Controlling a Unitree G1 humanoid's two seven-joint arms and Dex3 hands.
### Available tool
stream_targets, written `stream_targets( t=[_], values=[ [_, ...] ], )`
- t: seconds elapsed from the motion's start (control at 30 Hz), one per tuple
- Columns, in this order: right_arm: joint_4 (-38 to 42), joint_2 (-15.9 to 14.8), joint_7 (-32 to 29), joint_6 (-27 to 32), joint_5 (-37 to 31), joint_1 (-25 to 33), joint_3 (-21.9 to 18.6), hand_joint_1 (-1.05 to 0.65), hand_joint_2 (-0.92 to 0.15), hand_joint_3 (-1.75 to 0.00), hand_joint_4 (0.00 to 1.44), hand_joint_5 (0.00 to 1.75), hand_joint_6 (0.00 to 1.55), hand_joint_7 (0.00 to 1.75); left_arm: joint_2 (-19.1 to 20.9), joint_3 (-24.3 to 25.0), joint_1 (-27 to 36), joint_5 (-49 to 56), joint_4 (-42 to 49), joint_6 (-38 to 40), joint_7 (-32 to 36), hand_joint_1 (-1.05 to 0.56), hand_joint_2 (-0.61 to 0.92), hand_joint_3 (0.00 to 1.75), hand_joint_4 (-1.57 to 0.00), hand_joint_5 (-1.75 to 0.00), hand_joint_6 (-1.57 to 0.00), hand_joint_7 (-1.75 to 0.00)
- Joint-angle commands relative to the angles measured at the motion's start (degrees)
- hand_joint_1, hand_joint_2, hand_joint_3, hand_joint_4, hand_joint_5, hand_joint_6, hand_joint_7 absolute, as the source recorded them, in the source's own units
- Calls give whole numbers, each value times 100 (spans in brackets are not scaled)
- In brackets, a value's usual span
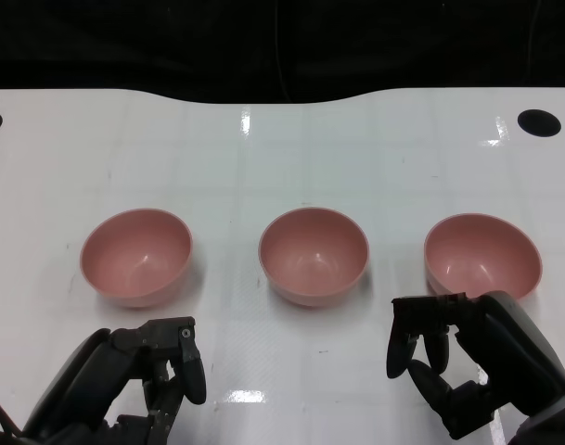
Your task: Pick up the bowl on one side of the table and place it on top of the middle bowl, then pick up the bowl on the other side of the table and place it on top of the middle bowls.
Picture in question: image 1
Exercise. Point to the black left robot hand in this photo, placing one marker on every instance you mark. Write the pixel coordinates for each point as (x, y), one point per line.
(92, 380)

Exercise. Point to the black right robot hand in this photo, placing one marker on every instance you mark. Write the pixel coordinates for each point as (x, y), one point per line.
(509, 343)

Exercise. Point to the pink plastic bowl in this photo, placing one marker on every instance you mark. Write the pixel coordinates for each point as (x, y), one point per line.
(133, 259)
(312, 255)
(481, 255)

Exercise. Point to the black backdrop cloth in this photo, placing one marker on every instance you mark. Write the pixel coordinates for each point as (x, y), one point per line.
(124, 41)

